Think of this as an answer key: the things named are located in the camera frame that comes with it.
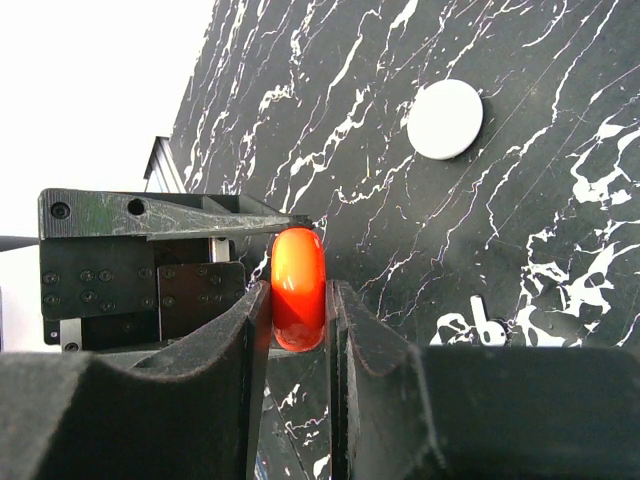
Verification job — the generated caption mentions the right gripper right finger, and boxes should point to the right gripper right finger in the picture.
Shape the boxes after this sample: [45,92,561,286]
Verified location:
[327,281,639,479]

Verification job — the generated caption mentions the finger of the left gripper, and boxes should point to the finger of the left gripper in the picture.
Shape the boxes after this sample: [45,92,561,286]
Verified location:
[38,188,313,240]

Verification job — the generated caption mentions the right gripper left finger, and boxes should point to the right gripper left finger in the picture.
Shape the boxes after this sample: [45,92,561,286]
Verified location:
[1,282,271,479]

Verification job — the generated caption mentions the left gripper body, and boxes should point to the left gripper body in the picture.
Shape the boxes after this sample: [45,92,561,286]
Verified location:
[39,237,246,352]

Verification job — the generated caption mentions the orange earbud charging case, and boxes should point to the orange earbud charging case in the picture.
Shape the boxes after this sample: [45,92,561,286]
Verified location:
[271,227,326,353]

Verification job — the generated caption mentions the white round disc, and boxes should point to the white round disc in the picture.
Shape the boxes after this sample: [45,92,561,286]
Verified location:
[406,79,484,161]

